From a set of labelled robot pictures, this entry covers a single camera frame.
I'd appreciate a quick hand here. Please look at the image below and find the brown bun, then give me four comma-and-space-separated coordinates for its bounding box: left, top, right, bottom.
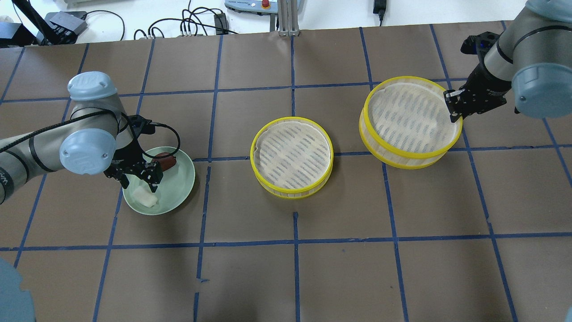
151, 152, 177, 173

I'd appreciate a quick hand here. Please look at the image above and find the aluminium frame post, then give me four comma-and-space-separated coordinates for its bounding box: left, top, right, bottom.
277, 0, 300, 37

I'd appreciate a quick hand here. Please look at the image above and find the black device box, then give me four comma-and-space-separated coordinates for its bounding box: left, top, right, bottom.
45, 12, 88, 35

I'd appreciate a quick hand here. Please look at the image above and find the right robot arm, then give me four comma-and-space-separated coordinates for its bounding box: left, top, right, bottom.
443, 0, 572, 123

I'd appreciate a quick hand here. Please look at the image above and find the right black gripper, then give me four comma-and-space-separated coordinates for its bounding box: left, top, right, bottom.
443, 34, 508, 123

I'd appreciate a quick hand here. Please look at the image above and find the yellow steamer basket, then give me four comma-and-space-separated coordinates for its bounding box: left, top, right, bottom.
359, 76, 463, 169
249, 116, 334, 200

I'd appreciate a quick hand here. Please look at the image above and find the teach pendant with red button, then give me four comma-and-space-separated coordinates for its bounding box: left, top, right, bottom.
223, 0, 278, 16

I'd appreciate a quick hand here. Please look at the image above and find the black power adapter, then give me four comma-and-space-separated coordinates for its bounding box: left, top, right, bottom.
372, 0, 388, 25

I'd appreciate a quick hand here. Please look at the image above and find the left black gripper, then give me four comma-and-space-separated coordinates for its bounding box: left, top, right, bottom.
104, 114, 163, 193

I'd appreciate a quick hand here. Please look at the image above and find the white bun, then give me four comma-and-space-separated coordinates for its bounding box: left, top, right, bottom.
131, 186, 159, 208

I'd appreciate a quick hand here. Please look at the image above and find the black power brick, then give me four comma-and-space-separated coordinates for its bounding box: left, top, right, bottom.
213, 13, 230, 34

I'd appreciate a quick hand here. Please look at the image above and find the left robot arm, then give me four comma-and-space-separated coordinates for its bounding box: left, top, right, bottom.
0, 71, 163, 202

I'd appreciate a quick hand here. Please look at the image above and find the light green plate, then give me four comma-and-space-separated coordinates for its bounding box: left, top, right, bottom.
122, 149, 195, 216

